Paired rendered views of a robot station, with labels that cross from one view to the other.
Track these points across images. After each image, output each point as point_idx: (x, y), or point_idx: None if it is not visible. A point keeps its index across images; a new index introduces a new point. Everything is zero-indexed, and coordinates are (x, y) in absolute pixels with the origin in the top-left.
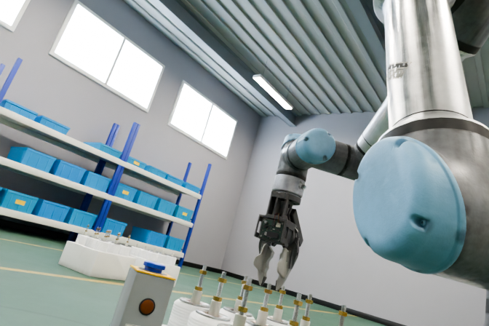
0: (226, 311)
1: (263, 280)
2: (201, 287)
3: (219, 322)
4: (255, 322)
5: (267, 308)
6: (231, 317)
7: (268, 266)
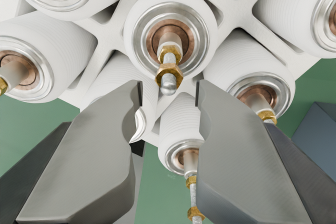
0: (56, 14)
1: (142, 98)
2: (1, 89)
3: (145, 135)
4: (152, 37)
5: (179, 59)
6: (82, 19)
7: (130, 110)
